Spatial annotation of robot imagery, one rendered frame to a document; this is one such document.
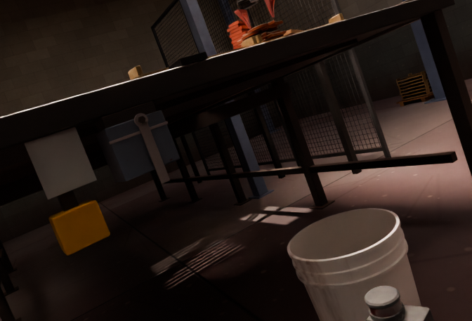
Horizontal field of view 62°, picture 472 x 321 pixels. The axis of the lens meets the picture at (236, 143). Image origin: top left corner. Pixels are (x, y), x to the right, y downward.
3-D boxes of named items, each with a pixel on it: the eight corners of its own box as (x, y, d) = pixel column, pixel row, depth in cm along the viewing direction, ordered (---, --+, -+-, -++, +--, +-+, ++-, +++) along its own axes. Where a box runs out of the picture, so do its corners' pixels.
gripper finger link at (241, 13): (248, 31, 146) (239, 6, 145) (265, 22, 143) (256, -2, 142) (241, 31, 140) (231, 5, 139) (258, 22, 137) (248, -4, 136)
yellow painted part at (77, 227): (111, 235, 80) (67, 127, 78) (67, 256, 75) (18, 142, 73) (103, 232, 87) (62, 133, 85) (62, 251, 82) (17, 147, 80)
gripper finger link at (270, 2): (265, 22, 143) (256, -2, 142) (282, 15, 139) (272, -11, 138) (257, 22, 137) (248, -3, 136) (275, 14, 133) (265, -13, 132)
